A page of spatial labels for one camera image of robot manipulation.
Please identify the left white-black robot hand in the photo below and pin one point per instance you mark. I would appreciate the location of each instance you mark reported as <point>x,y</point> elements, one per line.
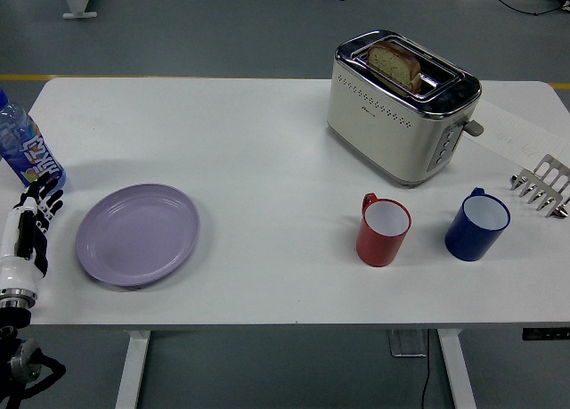
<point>20,266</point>

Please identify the purple plate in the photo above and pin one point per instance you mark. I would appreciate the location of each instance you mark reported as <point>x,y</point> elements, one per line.
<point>138,235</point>

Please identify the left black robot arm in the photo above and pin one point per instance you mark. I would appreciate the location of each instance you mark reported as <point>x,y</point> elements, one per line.
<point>18,317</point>

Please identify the blue drink bottle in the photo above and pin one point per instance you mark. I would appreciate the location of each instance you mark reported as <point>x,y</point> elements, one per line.
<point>26,141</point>

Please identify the white table leg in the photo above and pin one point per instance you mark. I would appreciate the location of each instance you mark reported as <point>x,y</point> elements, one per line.
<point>131,373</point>
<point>456,373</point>

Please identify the white stand base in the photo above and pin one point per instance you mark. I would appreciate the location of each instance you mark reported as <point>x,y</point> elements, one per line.
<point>78,1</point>

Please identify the red mug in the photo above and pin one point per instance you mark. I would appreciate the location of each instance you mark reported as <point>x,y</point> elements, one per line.
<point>378,248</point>

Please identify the cream and chrome toaster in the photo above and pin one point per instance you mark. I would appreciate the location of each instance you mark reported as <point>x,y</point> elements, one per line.
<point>383,137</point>

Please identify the grey box under table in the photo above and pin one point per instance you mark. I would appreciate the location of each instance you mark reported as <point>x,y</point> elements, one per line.
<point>407,343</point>

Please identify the bread slice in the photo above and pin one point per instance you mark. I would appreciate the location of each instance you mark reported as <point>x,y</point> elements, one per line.
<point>394,63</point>

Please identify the blue mug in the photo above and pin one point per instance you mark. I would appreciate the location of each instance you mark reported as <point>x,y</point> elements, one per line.
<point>467,242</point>

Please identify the white paper sheet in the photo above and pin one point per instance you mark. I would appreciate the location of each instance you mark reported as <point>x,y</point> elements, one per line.
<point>525,130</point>

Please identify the black table control panel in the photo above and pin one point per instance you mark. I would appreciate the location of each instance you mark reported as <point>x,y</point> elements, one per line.
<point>545,333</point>

